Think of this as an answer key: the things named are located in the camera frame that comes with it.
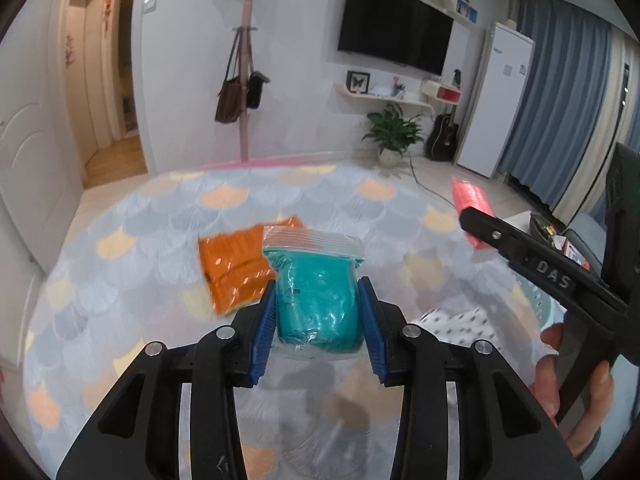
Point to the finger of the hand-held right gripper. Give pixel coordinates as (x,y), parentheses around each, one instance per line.
(515,250)

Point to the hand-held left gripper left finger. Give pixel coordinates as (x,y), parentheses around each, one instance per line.
(265,335)

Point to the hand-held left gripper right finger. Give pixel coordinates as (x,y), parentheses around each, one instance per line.
(372,335)

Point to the light blue plastic basket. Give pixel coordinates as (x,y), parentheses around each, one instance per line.
(537,305)

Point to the teal clay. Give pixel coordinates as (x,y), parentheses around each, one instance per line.
(317,305)

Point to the pink packet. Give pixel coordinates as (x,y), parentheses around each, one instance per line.
(470,195)

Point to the person's right hand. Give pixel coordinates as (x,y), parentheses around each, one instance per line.
(545,390)

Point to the white coffee table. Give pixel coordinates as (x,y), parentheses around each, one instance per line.
(515,222)

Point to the teal sofa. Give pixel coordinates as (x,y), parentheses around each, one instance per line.
(587,235)

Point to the dark bowl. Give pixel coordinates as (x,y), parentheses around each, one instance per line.
(545,227)

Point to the orange tissue box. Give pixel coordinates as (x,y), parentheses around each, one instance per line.
(575,252)

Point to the orange flat packet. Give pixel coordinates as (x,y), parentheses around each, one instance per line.
(235,265)

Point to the black acoustic guitar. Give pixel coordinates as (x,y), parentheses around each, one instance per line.
(442,137)

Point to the scale patterned tablecloth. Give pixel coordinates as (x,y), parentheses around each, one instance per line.
(150,260)

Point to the blue curtains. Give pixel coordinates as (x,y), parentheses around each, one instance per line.
(565,110)

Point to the white refrigerator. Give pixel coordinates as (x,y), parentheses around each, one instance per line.
(492,105)

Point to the green potted plant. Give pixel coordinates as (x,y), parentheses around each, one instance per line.
(392,130)

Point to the white and pink box shelf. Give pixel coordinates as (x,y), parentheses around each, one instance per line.
(440,91)

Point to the pen holder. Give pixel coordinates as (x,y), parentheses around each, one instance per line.
(398,87)

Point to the framed butterfly picture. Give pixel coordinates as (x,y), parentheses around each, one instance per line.
(358,82)

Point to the brown hanging bag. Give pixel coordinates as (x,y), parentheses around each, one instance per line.
(229,100)

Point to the black hanging bag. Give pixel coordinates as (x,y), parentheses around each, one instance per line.
(256,91)

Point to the small blue lined box shelf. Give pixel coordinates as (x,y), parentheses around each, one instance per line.
(466,10)

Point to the black flat television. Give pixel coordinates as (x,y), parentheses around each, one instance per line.
(395,25)

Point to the pink coat rack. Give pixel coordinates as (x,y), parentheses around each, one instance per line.
(247,60)

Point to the white door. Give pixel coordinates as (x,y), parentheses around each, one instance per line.
(35,135)

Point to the white curved low wall shelf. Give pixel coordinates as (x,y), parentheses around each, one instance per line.
(380,97)

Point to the white light switch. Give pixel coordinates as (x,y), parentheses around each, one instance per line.
(150,5)

